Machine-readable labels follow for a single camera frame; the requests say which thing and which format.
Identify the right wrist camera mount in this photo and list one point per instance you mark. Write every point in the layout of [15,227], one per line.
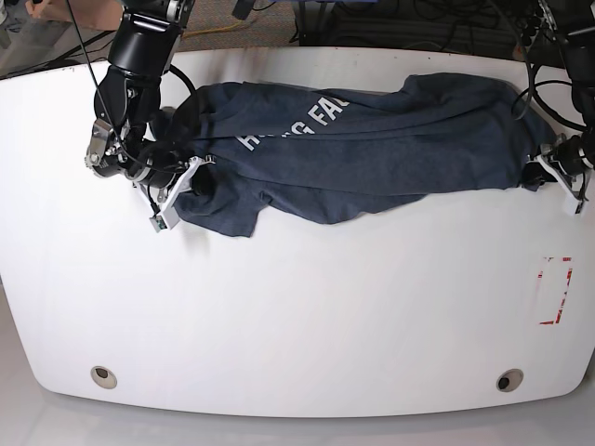
[161,201]

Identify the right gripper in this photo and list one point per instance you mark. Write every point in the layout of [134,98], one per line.
[150,163]

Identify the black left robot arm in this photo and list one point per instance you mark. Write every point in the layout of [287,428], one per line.
[570,26]

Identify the table grommet hole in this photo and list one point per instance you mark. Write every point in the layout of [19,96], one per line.
[510,380]
[103,377]

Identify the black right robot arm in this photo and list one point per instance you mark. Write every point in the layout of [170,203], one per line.
[141,53]

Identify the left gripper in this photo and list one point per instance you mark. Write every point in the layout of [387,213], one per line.
[569,156]

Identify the red tape rectangle marking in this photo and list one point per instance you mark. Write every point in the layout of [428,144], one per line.
[552,287]

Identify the dark blue T-shirt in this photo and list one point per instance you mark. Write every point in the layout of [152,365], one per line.
[331,155]

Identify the cardboard box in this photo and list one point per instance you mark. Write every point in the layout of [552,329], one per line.
[102,15]

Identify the left table grommet hole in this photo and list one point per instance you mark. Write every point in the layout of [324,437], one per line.
[103,377]

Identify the right table grommet hole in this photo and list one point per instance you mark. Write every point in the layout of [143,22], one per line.
[510,380]

